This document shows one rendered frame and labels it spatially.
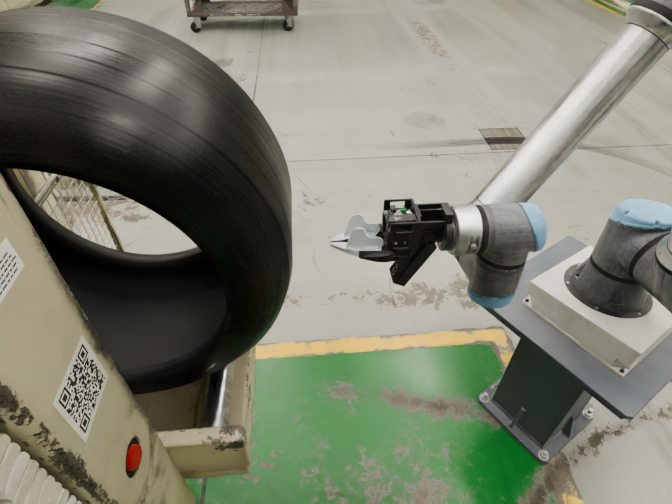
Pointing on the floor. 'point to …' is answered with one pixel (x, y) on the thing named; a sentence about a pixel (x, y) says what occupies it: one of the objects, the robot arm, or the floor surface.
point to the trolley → (241, 10)
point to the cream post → (56, 345)
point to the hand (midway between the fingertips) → (337, 245)
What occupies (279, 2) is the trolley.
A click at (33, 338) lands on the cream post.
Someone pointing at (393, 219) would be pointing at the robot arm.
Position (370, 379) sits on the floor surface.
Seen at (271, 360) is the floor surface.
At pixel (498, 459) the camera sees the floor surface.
